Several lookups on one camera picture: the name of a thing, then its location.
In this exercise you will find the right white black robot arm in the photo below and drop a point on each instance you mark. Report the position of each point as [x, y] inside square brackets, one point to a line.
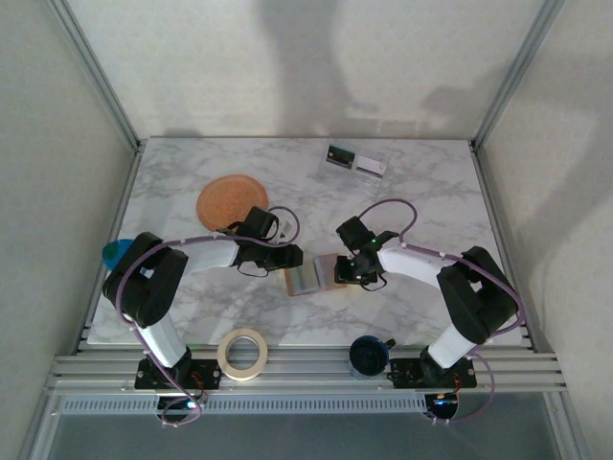
[412, 263]

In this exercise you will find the beige masking tape roll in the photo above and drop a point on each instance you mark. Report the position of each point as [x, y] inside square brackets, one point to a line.
[225, 359]

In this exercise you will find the aluminium side rail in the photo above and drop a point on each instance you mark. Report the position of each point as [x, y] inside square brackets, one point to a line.
[503, 239]
[125, 191]

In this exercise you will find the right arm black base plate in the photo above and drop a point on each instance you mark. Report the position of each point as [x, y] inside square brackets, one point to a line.
[402, 374]

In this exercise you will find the blue plastic cup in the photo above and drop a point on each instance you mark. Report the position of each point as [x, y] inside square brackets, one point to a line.
[115, 251]

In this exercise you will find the aluminium frame post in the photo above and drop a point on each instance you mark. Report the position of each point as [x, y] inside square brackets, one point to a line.
[517, 72]
[99, 76]

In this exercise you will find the white credit card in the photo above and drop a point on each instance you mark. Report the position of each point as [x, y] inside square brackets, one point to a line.
[370, 165]

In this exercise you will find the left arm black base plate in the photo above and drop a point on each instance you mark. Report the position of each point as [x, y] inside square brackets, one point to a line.
[213, 371]

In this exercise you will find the orange round cork mat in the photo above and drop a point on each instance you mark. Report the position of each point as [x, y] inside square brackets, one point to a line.
[230, 201]

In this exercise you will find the small wooden box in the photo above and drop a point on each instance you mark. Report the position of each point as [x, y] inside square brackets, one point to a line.
[304, 280]

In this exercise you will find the aluminium frame leg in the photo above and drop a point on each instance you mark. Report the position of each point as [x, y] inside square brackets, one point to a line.
[38, 426]
[567, 426]

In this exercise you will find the aluminium slotted cross rail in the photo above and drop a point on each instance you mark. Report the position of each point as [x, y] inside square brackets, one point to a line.
[306, 378]

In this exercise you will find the dark blue mug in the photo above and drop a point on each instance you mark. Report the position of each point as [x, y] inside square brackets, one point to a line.
[366, 357]

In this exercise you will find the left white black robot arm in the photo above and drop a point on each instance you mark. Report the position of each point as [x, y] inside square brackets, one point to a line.
[211, 254]

